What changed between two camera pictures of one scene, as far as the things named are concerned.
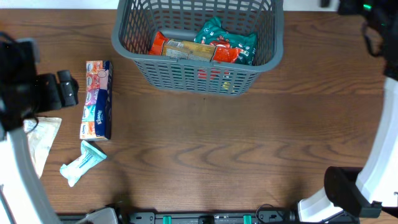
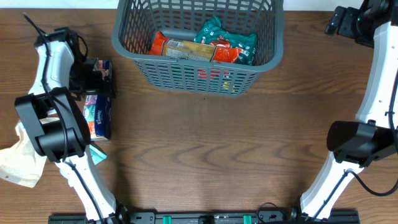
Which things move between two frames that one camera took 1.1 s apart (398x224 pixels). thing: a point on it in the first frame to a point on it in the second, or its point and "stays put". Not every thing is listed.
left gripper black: x=66 y=88 to x=101 y=78
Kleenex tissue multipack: x=96 y=122 stays put
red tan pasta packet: x=161 y=45 stays put
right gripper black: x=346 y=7 to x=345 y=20
